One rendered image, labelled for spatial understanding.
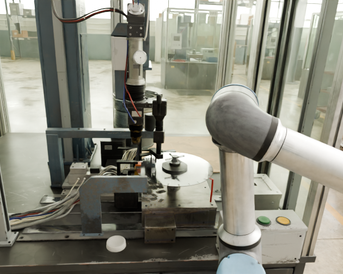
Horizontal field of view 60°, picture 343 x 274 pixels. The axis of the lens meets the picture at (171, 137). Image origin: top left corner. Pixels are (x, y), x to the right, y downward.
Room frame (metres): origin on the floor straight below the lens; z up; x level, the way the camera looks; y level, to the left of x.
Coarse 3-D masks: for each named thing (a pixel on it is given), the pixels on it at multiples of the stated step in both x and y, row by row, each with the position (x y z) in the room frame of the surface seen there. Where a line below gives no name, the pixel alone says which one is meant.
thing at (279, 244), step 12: (276, 216) 0.90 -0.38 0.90; (288, 216) 0.91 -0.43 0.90; (264, 228) 0.83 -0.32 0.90; (276, 228) 0.84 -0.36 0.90; (288, 228) 0.84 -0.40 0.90; (300, 228) 0.84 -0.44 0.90; (264, 240) 0.83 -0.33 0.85; (276, 240) 0.84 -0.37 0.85; (288, 240) 0.84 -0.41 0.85; (300, 240) 0.85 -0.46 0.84; (264, 252) 0.83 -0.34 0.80; (276, 252) 0.84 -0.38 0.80; (288, 252) 0.84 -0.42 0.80; (300, 252) 0.85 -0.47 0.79
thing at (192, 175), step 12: (168, 156) 1.28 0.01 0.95; (192, 156) 1.29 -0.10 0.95; (144, 168) 1.14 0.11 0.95; (156, 168) 1.15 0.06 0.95; (192, 168) 1.16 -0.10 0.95; (204, 168) 1.17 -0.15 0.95; (156, 180) 1.04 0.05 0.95; (168, 180) 1.04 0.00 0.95; (180, 180) 1.04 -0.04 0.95; (192, 180) 1.05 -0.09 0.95; (204, 180) 1.05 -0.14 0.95
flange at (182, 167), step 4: (168, 160) 1.21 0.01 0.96; (164, 164) 1.17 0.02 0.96; (168, 164) 1.17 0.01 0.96; (172, 164) 1.14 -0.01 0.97; (176, 164) 1.14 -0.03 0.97; (180, 164) 1.17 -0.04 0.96; (184, 164) 1.17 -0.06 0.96; (164, 168) 1.13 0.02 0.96; (168, 168) 1.13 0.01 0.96; (172, 168) 1.13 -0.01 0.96; (176, 168) 1.13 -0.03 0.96; (180, 168) 1.13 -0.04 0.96; (184, 168) 1.14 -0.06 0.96; (172, 172) 1.11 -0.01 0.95; (176, 172) 1.11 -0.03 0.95; (180, 172) 1.11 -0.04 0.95
